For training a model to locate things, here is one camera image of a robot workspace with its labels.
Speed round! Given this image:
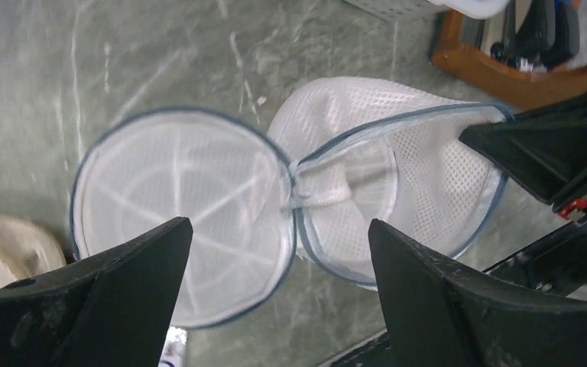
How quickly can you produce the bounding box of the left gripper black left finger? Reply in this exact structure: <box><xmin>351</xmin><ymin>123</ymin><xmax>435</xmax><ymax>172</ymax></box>
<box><xmin>0</xmin><ymin>217</ymin><xmax>193</xmax><ymax>366</ymax></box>

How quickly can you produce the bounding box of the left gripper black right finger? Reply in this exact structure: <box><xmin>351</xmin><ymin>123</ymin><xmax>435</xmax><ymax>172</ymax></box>
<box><xmin>368</xmin><ymin>219</ymin><xmax>587</xmax><ymax>366</ymax></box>

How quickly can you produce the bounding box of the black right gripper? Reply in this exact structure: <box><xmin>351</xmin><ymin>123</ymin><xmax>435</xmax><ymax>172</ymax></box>
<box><xmin>459</xmin><ymin>93</ymin><xmax>587</xmax><ymax>296</ymax></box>

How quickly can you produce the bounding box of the white mesh laundry bag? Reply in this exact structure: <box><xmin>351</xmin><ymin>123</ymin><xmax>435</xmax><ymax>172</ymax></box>
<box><xmin>70</xmin><ymin>77</ymin><xmax>514</xmax><ymax>329</ymax></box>

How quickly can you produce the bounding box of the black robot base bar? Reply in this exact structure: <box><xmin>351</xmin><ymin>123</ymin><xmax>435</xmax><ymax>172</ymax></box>
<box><xmin>319</xmin><ymin>330</ymin><xmax>395</xmax><ymax>367</ymax></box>

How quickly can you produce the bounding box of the white plastic laundry basket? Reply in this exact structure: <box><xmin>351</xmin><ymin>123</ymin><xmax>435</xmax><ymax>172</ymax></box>
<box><xmin>344</xmin><ymin>0</ymin><xmax>449</xmax><ymax>22</ymax></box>

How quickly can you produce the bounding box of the orange wooden rack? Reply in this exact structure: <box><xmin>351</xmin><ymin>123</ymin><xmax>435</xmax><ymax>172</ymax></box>
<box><xmin>430</xmin><ymin>10</ymin><xmax>587</xmax><ymax>110</ymax></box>

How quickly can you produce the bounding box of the beige round pad stack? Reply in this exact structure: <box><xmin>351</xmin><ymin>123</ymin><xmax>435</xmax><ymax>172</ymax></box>
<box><xmin>0</xmin><ymin>214</ymin><xmax>66</xmax><ymax>288</ymax></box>

